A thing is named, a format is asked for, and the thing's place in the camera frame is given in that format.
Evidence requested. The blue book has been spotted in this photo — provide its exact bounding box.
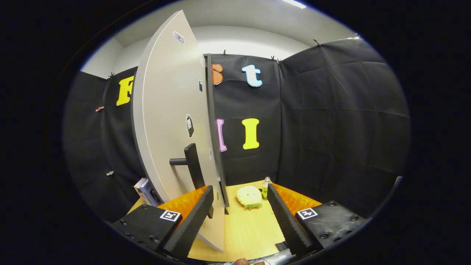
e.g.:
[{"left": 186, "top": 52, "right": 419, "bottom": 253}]
[{"left": 140, "top": 179, "right": 162, "bottom": 206}]

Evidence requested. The pale yellow round toy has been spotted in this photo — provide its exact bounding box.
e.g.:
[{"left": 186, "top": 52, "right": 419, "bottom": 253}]
[{"left": 236, "top": 185, "right": 263, "bottom": 210}]

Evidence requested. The grey shoe cabinet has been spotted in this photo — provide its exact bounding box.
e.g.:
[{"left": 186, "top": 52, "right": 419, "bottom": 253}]
[{"left": 202, "top": 53, "right": 230, "bottom": 216}]

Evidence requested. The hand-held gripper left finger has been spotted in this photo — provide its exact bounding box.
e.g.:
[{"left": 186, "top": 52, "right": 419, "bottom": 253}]
[{"left": 110, "top": 185, "right": 215, "bottom": 260}]

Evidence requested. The black door handle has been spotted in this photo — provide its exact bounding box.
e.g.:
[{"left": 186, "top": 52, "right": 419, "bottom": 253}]
[{"left": 169, "top": 143, "right": 214, "bottom": 219}]

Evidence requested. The white book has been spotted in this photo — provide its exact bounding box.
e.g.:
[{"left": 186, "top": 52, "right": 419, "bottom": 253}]
[{"left": 134, "top": 177, "right": 148, "bottom": 203}]

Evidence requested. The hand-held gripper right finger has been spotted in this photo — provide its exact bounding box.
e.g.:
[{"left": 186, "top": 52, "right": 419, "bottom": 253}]
[{"left": 267, "top": 183, "right": 368, "bottom": 258}]

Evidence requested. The beige shoe cabinet door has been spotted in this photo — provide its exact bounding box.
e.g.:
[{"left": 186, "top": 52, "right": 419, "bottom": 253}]
[{"left": 131, "top": 10, "right": 226, "bottom": 252}]

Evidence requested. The black backdrop cloth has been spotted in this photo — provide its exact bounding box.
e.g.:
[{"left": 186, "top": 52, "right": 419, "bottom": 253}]
[{"left": 63, "top": 37, "right": 411, "bottom": 229}]

